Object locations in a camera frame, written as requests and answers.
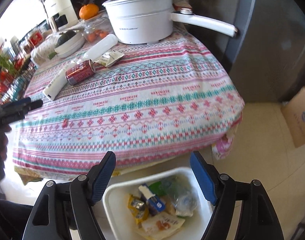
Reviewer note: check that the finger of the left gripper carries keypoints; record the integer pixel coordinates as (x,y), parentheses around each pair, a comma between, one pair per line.
(20,102)
(24,109)

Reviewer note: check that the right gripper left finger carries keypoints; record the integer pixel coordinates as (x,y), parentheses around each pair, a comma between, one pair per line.
(48,218)

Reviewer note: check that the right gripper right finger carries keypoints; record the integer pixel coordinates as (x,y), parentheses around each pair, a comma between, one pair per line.
(258,218)

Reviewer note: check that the white tube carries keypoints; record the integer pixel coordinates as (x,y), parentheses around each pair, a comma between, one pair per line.
(100,48)
(57,83)

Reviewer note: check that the red soda can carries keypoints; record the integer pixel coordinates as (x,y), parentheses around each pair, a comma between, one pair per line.
(80,72)

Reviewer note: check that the yellow snack bag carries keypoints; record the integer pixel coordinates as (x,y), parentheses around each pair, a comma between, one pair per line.
(138,209)

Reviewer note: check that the cream snack bag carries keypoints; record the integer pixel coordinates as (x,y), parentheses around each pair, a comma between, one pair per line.
(160,226)

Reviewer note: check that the white trash bin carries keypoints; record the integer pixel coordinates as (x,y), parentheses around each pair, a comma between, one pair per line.
(122,223)

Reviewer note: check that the person left hand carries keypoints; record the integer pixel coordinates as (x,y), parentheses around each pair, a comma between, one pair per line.
(4,141)

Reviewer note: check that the small red candy wrapper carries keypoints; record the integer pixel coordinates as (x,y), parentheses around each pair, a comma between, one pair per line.
(65,123)

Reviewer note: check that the floral white cloth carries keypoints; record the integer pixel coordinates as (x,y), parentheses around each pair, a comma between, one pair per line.
(45,51)

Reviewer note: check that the clear plastic bag in bin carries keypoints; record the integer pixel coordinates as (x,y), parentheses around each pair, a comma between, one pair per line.
(181,195)

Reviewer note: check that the red label glass jar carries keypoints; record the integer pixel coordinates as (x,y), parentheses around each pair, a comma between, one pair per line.
(35,38)

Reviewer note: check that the dark green squash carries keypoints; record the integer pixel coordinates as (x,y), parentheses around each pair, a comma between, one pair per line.
(64,37)

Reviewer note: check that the white stacked bowls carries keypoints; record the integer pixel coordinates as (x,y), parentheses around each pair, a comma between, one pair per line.
(71,46)

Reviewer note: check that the blue white carton in bin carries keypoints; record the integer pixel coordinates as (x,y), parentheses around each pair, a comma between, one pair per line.
(155,205)

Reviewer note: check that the small orange in teapot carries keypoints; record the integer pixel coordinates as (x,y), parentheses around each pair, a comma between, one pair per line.
(91,37)
(103,34)

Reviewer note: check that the white printed wrapper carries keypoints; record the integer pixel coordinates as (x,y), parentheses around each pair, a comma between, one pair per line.
(109,58)

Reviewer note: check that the glass teapot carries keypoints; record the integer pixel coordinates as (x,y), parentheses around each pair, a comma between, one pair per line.
(96,25)

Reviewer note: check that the large orange mandarin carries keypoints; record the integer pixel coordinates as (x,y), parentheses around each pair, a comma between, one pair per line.
(88,11)

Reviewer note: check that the cardboard box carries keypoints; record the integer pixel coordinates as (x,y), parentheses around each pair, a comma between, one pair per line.
(294,114)

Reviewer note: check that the patterned tablecloth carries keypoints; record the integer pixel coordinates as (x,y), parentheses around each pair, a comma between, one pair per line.
(156,103)

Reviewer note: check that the white electric pot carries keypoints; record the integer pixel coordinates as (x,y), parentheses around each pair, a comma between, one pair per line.
(149,21)

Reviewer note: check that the grey refrigerator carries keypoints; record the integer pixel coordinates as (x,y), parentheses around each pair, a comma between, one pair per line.
(266,60)

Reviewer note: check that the black wire rack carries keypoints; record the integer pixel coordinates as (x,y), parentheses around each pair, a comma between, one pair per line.
(16,73)

